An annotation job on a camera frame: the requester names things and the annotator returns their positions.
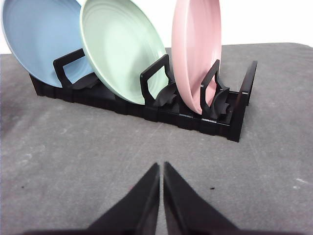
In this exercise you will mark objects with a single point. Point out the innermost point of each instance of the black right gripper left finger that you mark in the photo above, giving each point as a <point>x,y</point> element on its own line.
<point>136,213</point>

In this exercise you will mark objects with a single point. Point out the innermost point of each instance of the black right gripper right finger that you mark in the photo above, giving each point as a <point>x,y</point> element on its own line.
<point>188,212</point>

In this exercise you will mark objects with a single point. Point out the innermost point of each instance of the green plate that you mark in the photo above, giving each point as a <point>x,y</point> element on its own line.
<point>120,41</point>

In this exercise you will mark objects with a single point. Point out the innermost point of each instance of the black plate rack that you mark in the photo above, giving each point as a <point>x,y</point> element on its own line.
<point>218,109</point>

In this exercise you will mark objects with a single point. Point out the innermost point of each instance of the pink plate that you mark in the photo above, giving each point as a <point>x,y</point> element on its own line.
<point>196,45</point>

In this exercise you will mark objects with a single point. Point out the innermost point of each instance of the blue plate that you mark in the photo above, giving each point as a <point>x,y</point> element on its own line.
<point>41,31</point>

